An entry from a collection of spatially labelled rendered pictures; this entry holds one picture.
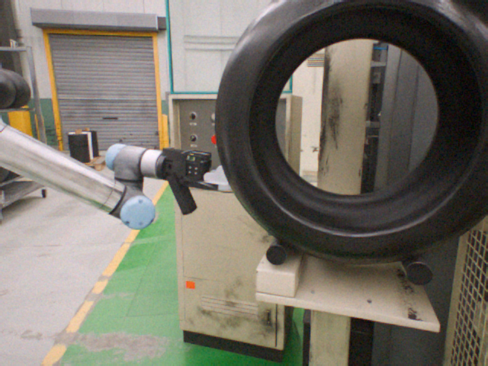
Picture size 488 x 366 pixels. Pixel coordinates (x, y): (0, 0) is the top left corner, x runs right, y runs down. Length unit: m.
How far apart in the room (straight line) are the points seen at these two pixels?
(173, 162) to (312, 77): 3.43
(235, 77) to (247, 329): 1.34
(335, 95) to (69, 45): 9.78
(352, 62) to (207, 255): 1.07
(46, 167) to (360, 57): 0.82
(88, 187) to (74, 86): 9.71
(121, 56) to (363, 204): 9.49
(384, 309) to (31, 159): 0.76
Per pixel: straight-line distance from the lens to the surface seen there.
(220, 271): 1.66
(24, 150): 0.76
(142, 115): 9.96
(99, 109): 10.25
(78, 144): 7.05
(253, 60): 0.66
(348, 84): 1.03
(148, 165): 0.87
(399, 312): 0.81
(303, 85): 4.14
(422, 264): 0.75
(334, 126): 1.03
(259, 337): 1.78
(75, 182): 0.77
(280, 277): 0.76
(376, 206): 0.95
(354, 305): 0.80
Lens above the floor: 1.22
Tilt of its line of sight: 13 degrees down
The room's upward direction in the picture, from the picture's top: straight up
